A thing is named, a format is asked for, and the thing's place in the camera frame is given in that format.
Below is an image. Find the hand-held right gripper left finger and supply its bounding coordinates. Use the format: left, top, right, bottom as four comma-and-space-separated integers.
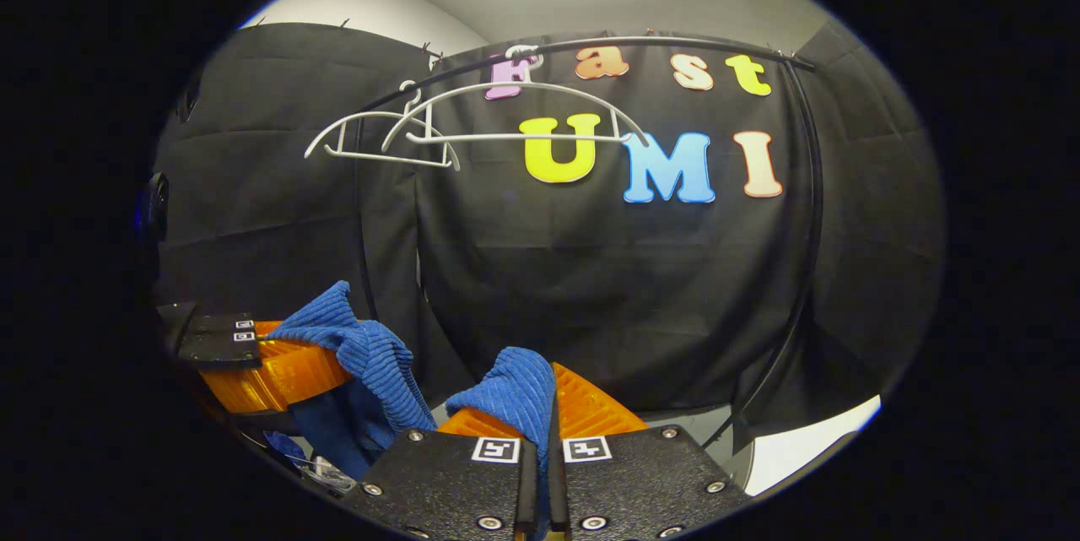
341, 407, 538, 541

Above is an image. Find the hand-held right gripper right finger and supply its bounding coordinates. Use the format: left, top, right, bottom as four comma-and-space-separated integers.
548, 361, 748, 541

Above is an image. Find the white clothes hanger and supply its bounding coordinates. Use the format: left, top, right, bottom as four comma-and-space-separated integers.
381, 44, 650, 153
305, 81, 462, 171

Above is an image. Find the black backdrop cloth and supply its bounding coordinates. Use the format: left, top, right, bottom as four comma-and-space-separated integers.
152, 22, 946, 453

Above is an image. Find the black metal clothes rack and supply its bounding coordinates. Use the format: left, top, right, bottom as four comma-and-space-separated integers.
353, 34, 825, 451

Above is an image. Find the blue corduroy jacket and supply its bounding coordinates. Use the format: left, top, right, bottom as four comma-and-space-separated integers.
266, 281, 558, 541

